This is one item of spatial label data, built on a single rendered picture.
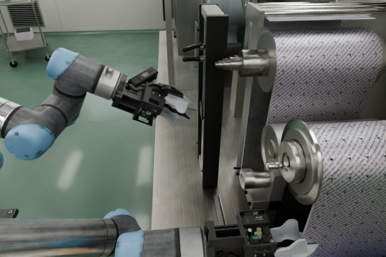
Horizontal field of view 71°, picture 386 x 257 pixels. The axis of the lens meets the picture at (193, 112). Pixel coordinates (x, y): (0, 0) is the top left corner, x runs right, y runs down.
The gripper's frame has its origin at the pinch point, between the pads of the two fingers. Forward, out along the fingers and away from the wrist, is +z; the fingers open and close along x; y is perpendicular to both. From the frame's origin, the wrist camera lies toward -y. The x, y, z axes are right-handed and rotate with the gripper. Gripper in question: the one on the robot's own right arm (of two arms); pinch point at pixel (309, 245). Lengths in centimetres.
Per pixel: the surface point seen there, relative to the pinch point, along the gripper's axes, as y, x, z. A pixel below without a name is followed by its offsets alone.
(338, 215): 8.6, -0.2, 3.1
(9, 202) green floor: -109, 114, -144
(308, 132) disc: 22.9, 4.9, -3.1
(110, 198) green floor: -109, 111, -72
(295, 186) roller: 11.9, 4.0, -3.4
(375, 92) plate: 14.7, 31.7, 30.1
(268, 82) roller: 21.2, 27.1, -1.9
